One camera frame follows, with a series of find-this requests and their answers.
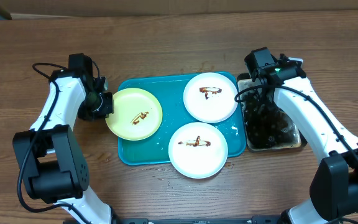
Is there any yellow-green round plate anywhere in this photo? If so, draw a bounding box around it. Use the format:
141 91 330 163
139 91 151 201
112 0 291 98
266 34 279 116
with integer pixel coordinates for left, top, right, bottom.
106 88 163 141

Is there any white plate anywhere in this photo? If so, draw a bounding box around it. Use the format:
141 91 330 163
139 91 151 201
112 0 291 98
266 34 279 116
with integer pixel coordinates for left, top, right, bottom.
183 72 237 123
168 122 228 179

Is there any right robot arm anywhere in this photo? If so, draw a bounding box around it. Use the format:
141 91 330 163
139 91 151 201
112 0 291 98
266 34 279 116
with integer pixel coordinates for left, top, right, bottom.
235 47 358 223

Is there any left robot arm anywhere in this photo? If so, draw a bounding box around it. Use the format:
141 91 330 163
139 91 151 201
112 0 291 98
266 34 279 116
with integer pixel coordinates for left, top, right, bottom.
12 53 120 223

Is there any black soapy water tray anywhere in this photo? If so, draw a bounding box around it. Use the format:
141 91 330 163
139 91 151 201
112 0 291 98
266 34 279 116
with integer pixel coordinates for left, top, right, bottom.
238 90 307 152

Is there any teal plastic tray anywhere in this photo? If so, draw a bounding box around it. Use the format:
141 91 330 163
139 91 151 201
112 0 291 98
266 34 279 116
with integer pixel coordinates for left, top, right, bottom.
117 71 247 166

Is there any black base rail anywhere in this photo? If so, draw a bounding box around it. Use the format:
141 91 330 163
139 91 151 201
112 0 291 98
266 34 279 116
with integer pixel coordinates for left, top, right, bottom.
118 215 283 224

